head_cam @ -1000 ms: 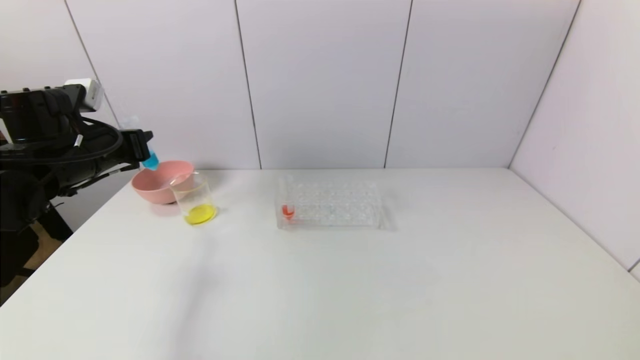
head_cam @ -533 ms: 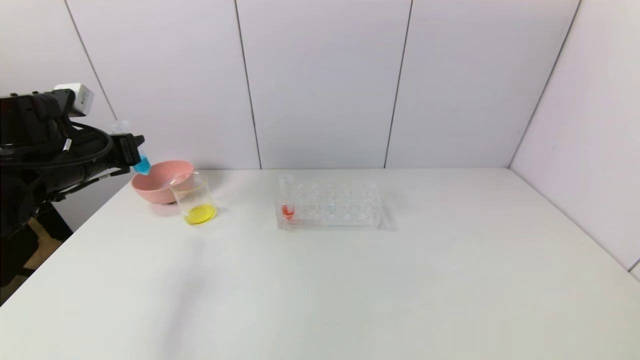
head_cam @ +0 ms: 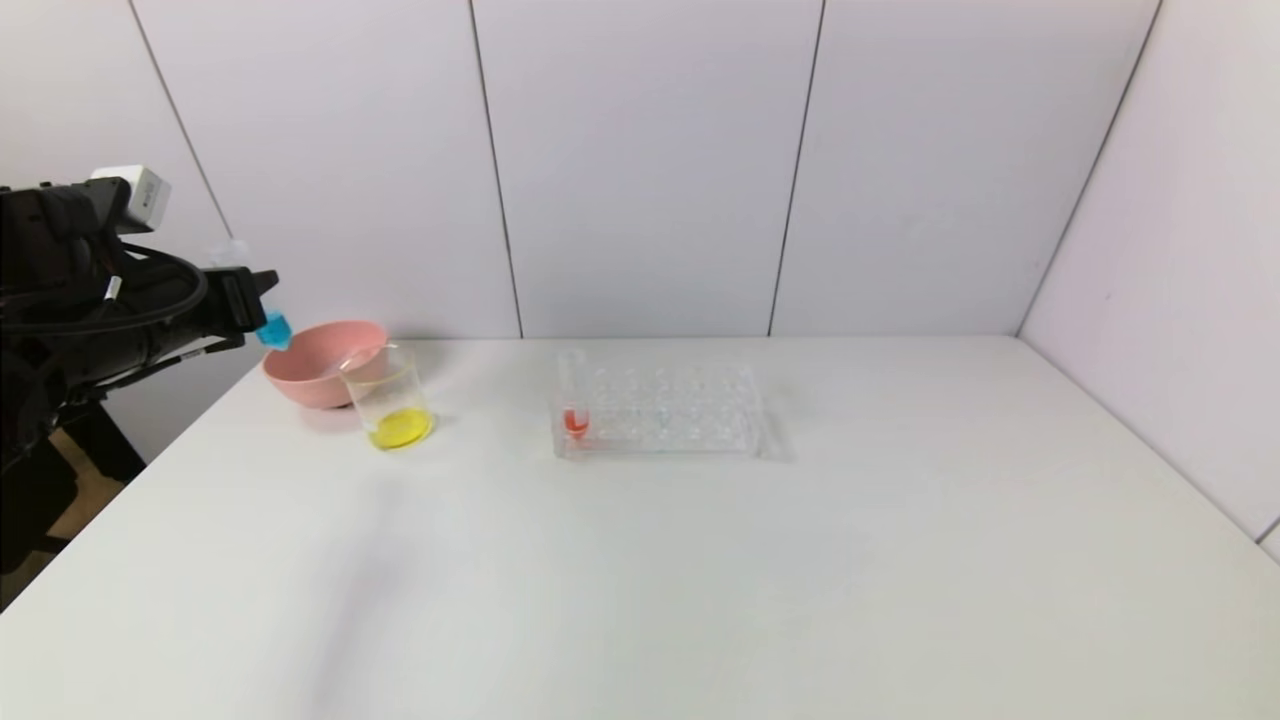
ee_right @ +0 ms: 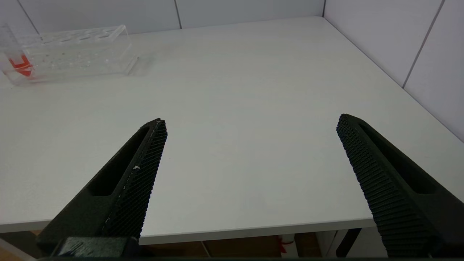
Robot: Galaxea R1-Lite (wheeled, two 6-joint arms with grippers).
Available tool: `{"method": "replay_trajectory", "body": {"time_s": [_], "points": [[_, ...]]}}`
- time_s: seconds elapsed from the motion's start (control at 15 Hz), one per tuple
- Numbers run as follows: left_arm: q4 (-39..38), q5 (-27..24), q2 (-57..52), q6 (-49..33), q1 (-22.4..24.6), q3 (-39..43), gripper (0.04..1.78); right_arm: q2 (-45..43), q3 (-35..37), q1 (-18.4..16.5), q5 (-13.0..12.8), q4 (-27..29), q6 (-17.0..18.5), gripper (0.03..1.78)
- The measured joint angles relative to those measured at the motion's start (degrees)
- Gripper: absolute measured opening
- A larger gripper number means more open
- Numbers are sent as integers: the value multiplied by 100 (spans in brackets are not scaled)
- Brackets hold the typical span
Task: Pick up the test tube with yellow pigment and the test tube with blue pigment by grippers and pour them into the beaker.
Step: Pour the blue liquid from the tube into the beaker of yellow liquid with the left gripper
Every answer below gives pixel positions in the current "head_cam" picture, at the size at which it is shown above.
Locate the black furniture beside table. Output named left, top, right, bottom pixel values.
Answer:
left=0, top=400, right=148, bottom=613

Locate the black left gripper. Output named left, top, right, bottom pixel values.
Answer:
left=112, top=265, right=280, bottom=373

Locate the test tube with blue pigment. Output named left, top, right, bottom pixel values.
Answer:
left=207, top=240, right=293, bottom=352

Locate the black forearm cable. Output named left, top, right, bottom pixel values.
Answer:
left=0, top=248, right=209, bottom=339

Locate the pink bowl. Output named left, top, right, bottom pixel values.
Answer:
left=262, top=321, right=390, bottom=410

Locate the clear plastic test tube rack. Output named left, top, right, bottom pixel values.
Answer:
left=551, top=358, right=766, bottom=461

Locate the clear glass beaker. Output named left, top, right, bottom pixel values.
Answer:
left=340, top=345, right=435, bottom=452

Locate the test tube with red pigment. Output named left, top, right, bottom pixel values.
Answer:
left=558, top=348, right=592, bottom=441

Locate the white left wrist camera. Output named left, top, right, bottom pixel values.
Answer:
left=90, top=165, right=172, bottom=234

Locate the thin black camera cable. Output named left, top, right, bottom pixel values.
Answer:
left=100, top=235, right=126, bottom=306

